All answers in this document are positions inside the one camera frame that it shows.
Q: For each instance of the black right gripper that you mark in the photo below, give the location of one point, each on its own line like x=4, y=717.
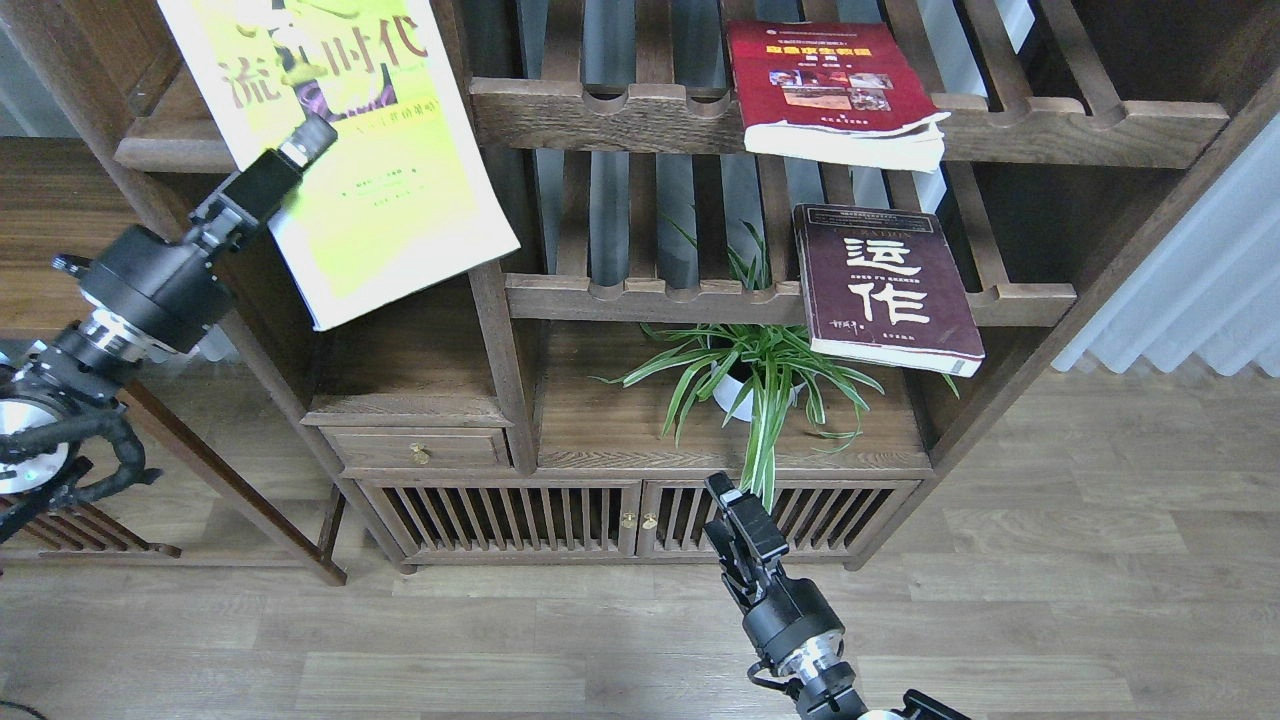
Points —
x=795, y=633

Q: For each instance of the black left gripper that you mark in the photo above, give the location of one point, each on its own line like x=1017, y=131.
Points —
x=149, y=293

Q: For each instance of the yellow green book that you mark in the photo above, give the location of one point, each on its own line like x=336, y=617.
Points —
x=401, y=199

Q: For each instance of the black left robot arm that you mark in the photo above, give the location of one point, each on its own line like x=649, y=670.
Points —
x=65, y=437

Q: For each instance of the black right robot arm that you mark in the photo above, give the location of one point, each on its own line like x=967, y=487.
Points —
x=917, y=705

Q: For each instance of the white plant pot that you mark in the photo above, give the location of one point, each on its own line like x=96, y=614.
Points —
x=737, y=400

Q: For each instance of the green spider plant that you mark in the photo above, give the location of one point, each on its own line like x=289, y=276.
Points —
x=701, y=356

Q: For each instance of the dark maroon book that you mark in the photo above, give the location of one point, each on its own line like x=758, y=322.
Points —
x=880, y=285

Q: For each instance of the dark wooden bookshelf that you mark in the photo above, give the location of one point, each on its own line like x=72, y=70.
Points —
x=470, y=423

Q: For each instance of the red book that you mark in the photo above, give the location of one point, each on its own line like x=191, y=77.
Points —
x=837, y=92

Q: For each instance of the white curtain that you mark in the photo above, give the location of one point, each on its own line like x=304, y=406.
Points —
x=1210, y=291

